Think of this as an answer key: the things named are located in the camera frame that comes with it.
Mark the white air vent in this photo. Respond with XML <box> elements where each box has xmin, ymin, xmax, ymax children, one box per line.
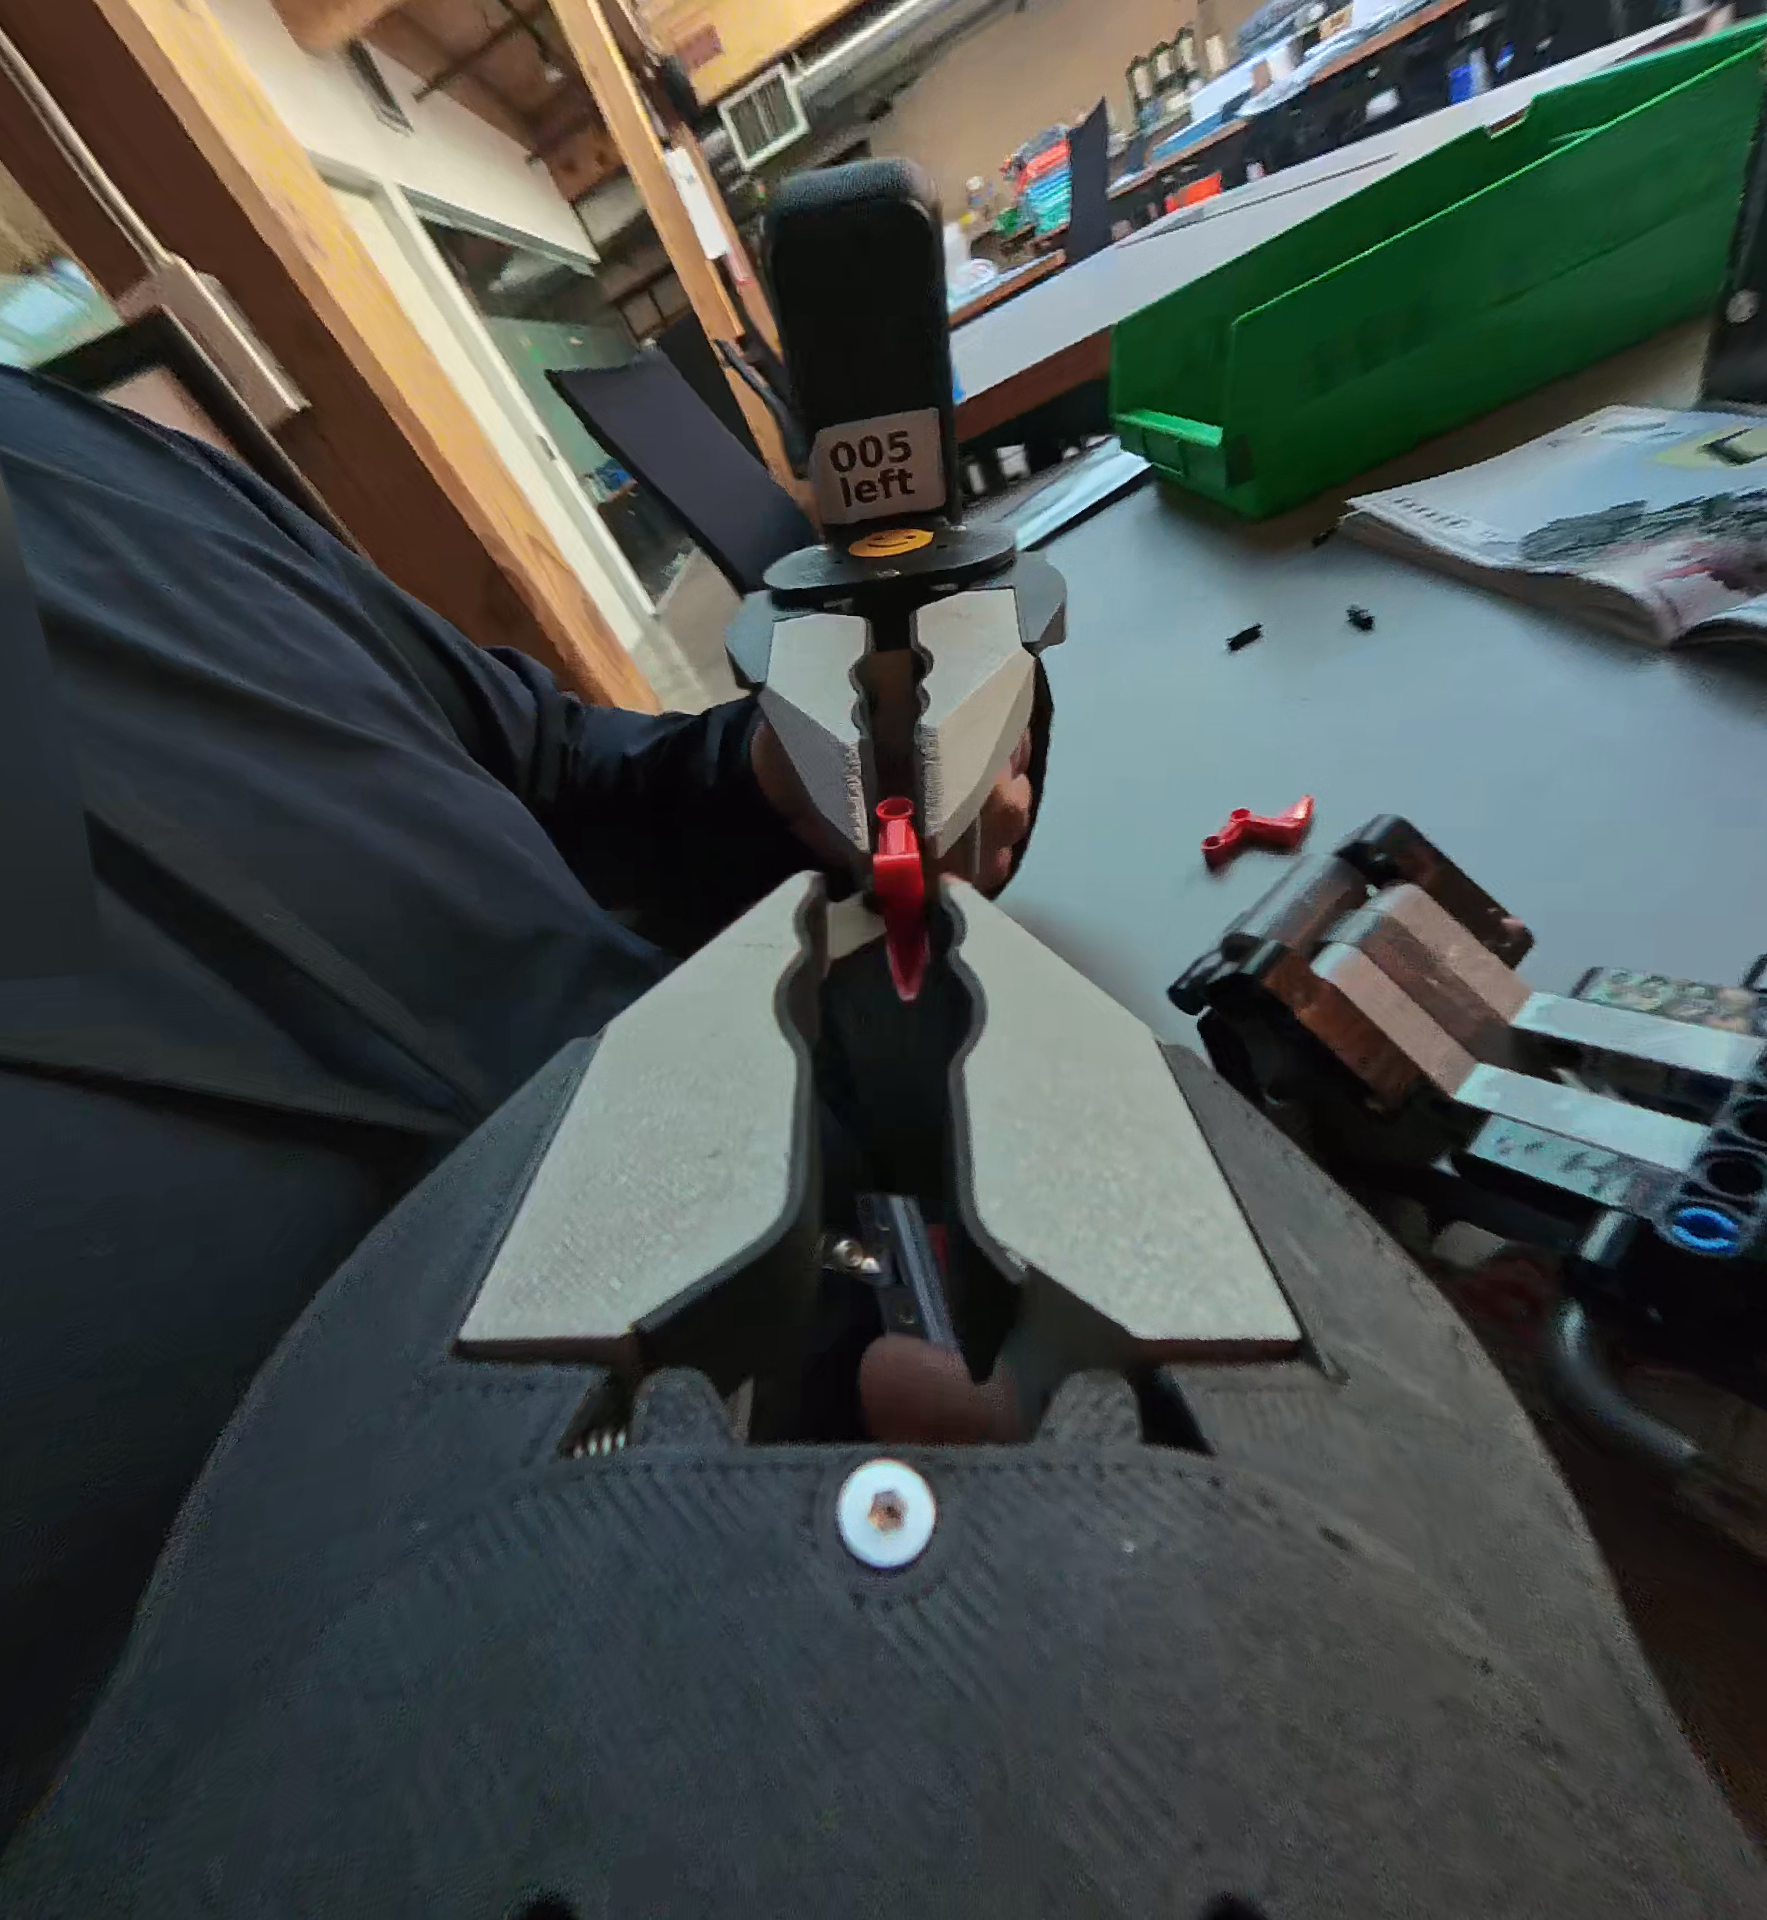
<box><xmin>718</xmin><ymin>61</ymin><xmax>815</xmax><ymax>169</ymax></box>

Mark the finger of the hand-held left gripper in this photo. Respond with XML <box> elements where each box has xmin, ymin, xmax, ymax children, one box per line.
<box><xmin>755</xmin><ymin>612</ymin><xmax>879</xmax><ymax>842</ymax></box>
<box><xmin>910</xmin><ymin>592</ymin><xmax>1041</xmax><ymax>845</ymax></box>

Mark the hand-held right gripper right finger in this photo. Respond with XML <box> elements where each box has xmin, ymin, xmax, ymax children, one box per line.
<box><xmin>945</xmin><ymin>884</ymin><xmax>1309</xmax><ymax>1390</ymax></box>

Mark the red lego claw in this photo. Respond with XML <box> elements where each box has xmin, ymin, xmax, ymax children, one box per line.
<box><xmin>870</xmin><ymin>846</ymin><xmax>929</xmax><ymax>1004</ymax></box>

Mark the person's left hand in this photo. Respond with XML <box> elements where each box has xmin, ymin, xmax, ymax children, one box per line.
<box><xmin>752</xmin><ymin>697</ymin><xmax>1051</xmax><ymax>901</ymax></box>

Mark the green plastic bin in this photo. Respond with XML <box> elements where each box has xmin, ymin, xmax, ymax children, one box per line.
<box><xmin>1107</xmin><ymin>14</ymin><xmax>1767</xmax><ymax>523</ymax></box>

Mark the flat dark panel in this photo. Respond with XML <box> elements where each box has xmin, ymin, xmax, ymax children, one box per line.
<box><xmin>1003</xmin><ymin>442</ymin><xmax>1160</xmax><ymax>552</ymax></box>

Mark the person's right hand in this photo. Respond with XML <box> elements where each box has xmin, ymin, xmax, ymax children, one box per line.
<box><xmin>856</xmin><ymin>1331</ymin><xmax>1028</xmax><ymax>1446</ymax></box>

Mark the lego instruction booklet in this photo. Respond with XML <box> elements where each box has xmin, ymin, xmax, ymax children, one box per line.
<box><xmin>1339</xmin><ymin>401</ymin><xmax>1767</xmax><ymax>680</ymax></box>

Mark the person's left forearm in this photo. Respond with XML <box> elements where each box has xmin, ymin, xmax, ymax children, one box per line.
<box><xmin>420</xmin><ymin>592</ymin><xmax>827</xmax><ymax>962</ymax></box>

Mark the clear badge holder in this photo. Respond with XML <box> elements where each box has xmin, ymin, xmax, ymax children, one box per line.
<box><xmin>820</xmin><ymin>1191</ymin><xmax>966</xmax><ymax>1360</ymax></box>

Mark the shelf of colourful goods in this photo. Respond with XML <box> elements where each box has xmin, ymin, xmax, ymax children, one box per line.
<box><xmin>1003</xmin><ymin>0</ymin><xmax>1576</xmax><ymax>241</ymax></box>

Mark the grey dinosaur lego model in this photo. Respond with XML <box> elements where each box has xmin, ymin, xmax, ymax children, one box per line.
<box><xmin>1168</xmin><ymin>819</ymin><xmax>1767</xmax><ymax>1592</ymax></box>

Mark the person's dark navy clothing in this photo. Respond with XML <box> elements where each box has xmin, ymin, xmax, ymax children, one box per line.
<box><xmin>0</xmin><ymin>360</ymin><xmax>675</xmax><ymax>1920</ymax></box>

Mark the dark fabric chair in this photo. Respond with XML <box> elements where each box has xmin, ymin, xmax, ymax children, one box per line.
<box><xmin>546</xmin><ymin>344</ymin><xmax>820</xmax><ymax>602</ymax></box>

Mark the wooden post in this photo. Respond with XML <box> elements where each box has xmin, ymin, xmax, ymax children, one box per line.
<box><xmin>0</xmin><ymin>0</ymin><xmax>661</xmax><ymax>716</ymax></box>

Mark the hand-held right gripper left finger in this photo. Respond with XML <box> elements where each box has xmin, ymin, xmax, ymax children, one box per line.
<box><xmin>460</xmin><ymin>874</ymin><xmax>830</xmax><ymax>1403</ymax></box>

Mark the wooden beam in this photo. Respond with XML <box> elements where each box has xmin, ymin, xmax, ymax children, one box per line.
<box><xmin>546</xmin><ymin>0</ymin><xmax>788</xmax><ymax>450</ymax></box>

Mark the grey electrical box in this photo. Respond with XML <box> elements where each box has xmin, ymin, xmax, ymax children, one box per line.
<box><xmin>118</xmin><ymin>255</ymin><xmax>315</xmax><ymax>440</ymax></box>

